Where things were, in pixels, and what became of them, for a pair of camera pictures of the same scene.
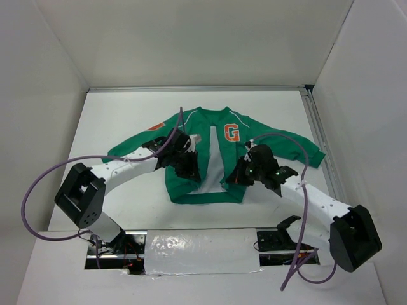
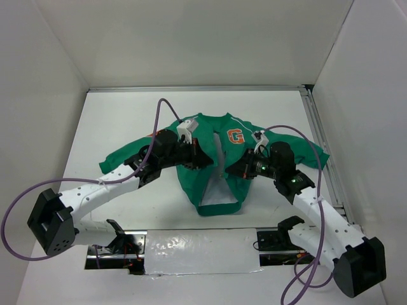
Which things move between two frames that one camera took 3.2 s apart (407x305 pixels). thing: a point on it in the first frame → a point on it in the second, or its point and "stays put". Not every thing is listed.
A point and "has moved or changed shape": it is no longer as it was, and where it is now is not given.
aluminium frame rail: [322, 144] stays put
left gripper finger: [190, 166] → [200, 157]
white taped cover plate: [201, 251] stays put
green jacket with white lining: [220, 138] has moved or changed shape
